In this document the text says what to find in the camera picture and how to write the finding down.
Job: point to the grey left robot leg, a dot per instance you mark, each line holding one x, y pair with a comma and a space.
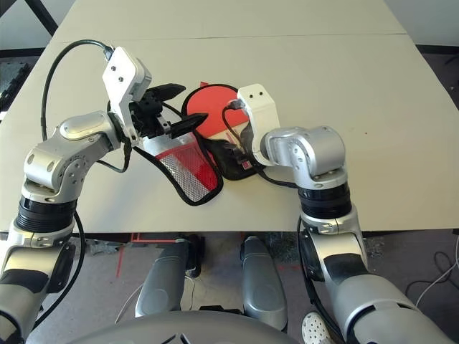
165, 283

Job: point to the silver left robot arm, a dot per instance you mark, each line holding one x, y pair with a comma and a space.
50, 193

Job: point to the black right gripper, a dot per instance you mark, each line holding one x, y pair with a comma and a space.
247, 134

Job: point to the red black paddle case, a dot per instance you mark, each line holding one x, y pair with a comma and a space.
193, 175

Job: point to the grey robot torso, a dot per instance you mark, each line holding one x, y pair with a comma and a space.
172, 328

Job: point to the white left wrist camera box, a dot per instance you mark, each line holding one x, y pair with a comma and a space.
120, 77

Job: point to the grey right robot leg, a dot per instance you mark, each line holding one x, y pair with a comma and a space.
261, 283

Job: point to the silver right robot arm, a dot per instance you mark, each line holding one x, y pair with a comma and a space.
322, 186

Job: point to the white perforated clog shoe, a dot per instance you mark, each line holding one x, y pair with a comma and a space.
315, 328

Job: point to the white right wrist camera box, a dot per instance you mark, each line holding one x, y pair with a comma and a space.
261, 111

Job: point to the grey robot leg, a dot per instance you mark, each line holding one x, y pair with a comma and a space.
261, 283
165, 283

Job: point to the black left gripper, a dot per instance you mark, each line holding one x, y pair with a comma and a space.
147, 114

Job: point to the grey speckled floor mat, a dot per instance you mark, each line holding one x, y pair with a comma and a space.
283, 240

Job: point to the red ping-pong paddle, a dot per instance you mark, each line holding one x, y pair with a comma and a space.
211, 107

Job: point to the black metal frame bars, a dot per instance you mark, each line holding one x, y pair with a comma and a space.
43, 16

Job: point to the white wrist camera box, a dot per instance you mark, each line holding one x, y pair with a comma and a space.
261, 111
120, 77

